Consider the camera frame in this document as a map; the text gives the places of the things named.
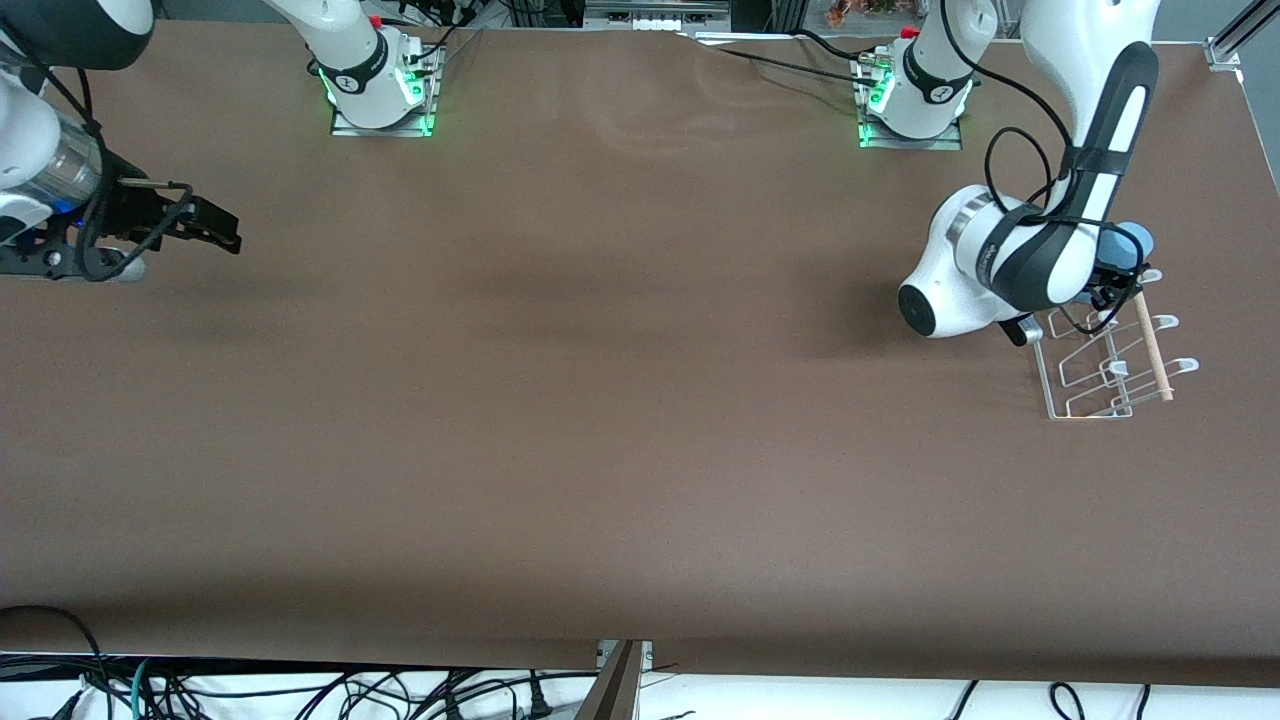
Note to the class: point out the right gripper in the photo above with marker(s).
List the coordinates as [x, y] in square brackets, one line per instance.
[137, 210]

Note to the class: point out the blue plastic cup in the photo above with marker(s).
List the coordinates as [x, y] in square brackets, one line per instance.
[1130, 240]

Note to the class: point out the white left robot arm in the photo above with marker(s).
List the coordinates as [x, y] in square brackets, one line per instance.
[960, 280]

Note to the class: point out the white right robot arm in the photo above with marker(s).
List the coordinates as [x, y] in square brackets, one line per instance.
[20, 130]

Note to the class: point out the orange red clutter item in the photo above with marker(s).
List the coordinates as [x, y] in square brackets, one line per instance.
[865, 10]

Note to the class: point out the brown table cover sheet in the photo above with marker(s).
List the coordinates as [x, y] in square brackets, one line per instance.
[640, 420]

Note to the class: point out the dark table support beam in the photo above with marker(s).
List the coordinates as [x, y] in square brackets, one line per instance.
[615, 690]

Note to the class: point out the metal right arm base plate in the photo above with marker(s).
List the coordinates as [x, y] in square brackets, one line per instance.
[385, 130]

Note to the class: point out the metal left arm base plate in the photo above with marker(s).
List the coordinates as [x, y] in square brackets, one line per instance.
[910, 143]

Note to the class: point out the aluminium frame profile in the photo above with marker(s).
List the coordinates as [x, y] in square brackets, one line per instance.
[1240, 35]
[700, 10]

